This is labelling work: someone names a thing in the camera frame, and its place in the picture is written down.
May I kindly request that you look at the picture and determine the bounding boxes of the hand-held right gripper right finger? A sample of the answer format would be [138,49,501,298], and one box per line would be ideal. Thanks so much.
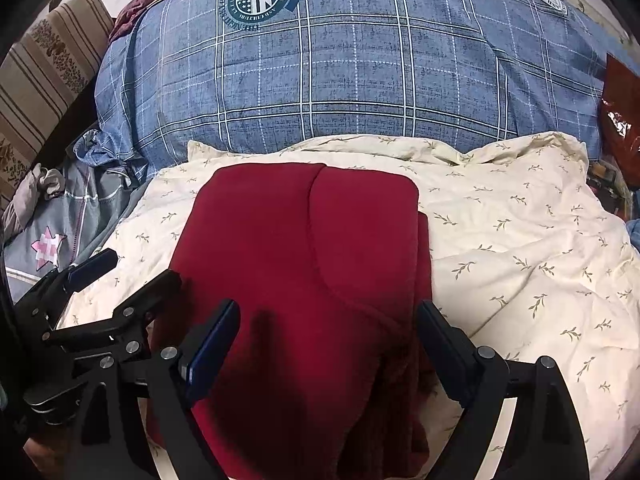
[417,301,591,480]

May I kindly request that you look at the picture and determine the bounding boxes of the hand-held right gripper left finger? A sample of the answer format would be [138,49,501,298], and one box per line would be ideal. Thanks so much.
[65,299,242,480]

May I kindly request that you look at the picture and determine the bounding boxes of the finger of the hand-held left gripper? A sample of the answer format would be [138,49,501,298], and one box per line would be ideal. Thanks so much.
[42,269,183,361]
[15,248,120,331]

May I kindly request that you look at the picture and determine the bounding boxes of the red knit garment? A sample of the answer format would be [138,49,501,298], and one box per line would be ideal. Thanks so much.
[145,164,436,480]

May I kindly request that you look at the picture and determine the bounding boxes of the person's left forearm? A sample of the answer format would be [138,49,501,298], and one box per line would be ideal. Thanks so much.
[25,435,71,480]

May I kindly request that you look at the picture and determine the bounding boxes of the grey star-print garment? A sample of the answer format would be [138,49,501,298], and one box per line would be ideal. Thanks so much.
[2,130,151,306]

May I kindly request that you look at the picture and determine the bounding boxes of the grey pink crumpled cloth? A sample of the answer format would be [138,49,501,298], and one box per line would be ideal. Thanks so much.
[2,165,66,241]

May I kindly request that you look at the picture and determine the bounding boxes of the cream leaf-print blanket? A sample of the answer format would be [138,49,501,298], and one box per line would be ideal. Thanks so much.
[52,131,640,480]

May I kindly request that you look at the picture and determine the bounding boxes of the striped beige cushion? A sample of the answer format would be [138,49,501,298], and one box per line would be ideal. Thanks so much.
[0,0,116,211]

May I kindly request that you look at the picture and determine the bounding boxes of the colourful patterned cloth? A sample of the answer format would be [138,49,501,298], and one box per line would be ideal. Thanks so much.
[587,160,633,221]

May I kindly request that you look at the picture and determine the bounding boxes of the maroon cloth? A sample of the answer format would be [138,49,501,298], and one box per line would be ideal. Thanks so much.
[109,0,191,43]

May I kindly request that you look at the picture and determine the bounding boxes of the blue plaid pillow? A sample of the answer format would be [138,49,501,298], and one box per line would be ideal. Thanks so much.
[95,0,631,161]

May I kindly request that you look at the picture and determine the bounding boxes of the red plastic bag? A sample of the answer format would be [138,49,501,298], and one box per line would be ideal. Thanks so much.
[600,52,640,161]

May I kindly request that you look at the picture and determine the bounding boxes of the beige patterned bed sheet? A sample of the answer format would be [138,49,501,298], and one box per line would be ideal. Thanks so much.
[500,0,636,51]

